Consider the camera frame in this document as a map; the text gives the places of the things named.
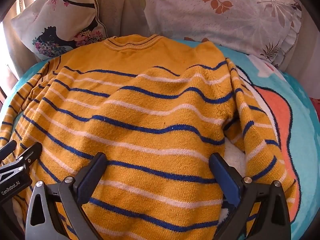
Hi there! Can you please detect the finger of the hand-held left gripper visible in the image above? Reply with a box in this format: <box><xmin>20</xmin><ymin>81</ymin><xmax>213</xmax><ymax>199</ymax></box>
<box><xmin>0</xmin><ymin>140</ymin><xmax>18</xmax><ymax>160</ymax></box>
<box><xmin>0</xmin><ymin>142</ymin><xmax>43</xmax><ymax>174</ymax></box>

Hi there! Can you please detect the yellow striped knit sweater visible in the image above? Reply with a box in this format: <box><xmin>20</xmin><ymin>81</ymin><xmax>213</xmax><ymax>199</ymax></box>
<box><xmin>0</xmin><ymin>34</ymin><xmax>300</xmax><ymax>240</ymax></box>

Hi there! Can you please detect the teal printed fleece blanket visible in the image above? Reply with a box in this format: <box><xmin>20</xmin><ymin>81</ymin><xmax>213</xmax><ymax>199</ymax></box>
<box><xmin>0</xmin><ymin>37</ymin><xmax>320</xmax><ymax>240</ymax></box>

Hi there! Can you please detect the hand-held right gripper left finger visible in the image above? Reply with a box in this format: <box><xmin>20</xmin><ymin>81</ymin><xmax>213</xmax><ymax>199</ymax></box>
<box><xmin>25</xmin><ymin>152</ymin><xmax>108</xmax><ymax>240</ymax></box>

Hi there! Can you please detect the white pillow with silhouette print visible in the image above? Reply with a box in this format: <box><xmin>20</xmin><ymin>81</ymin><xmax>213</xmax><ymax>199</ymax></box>
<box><xmin>11</xmin><ymin>0</ymin><xmax>109</xmax><ymax>61</ymax></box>

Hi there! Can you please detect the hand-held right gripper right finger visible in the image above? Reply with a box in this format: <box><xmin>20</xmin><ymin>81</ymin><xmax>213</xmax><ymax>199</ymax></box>
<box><xmin>209</xmin><ymin>152</ymin><xmax>292</xmax><ymax>240</ymax></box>

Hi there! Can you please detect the white pillow with leaf print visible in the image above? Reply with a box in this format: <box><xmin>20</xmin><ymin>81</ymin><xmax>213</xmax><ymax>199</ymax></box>
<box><xmin>127</xmin><ymin>0</ymin><xmax>303</xmax><ymax>67</ymax></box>

